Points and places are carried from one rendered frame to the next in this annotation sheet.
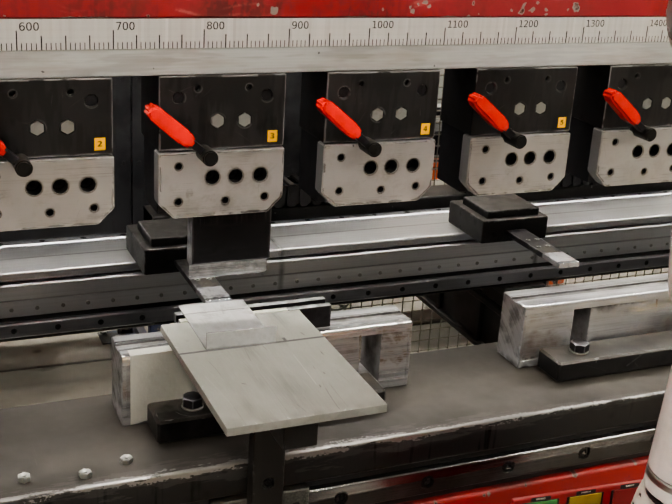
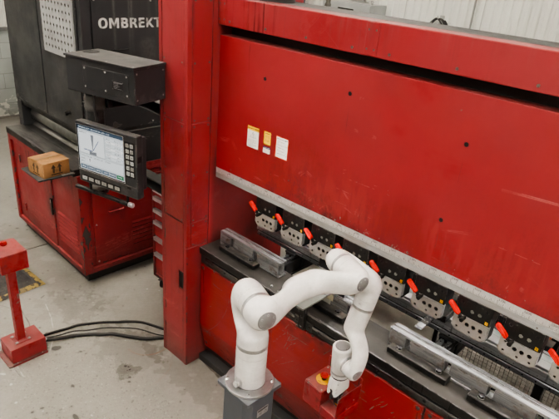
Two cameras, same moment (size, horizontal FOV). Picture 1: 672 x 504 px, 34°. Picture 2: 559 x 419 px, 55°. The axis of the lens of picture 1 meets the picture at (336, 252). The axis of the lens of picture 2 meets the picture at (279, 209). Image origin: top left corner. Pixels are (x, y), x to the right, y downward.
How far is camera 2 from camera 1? 2.13 m
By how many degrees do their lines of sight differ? 60
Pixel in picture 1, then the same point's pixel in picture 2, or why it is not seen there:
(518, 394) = (372, 344)
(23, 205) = (288, 235)
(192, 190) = (314, 248)
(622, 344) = (413, 357)
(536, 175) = (392, 291)
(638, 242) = (492, 351)
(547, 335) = (397, 339)
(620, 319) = (421, 352)
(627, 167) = (420, 305)
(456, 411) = not seen: hidden behind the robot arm
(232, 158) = (323, 246)
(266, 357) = not seen: hidden behind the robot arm
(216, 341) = not seen: hidden behind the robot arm
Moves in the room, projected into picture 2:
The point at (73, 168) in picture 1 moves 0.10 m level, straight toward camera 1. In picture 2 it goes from (295, 233) to (280, 238)
